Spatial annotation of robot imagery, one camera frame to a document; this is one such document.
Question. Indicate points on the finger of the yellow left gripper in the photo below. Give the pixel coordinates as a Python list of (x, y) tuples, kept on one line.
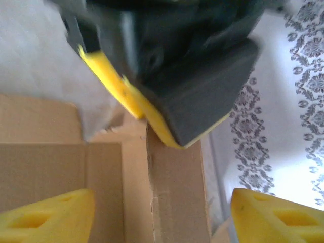
[(111, 78), (207, 96)]

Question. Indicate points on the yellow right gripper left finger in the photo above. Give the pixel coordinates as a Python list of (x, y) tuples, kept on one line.
[(50, 217)]

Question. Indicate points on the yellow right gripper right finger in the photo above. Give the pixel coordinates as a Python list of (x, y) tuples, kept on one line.
[(253, 222)]

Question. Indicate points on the brown cardboard box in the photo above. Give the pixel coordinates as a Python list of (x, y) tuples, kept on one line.
[(50, 164)]

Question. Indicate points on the aluminium back rail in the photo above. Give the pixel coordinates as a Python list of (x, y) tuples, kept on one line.
[(219, 182)]

